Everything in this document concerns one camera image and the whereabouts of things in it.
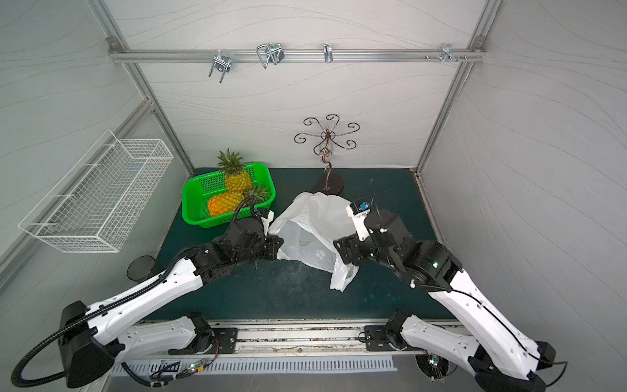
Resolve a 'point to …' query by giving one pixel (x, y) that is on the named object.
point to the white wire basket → (96, 204)
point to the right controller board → (433, 365)
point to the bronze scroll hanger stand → (329, 184)
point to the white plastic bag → (309, 228)
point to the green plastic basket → (197, 193)
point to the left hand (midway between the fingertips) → (285, 242)
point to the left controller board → (196, 366)
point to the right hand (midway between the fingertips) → (345, 236)
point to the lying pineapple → (222, 204)
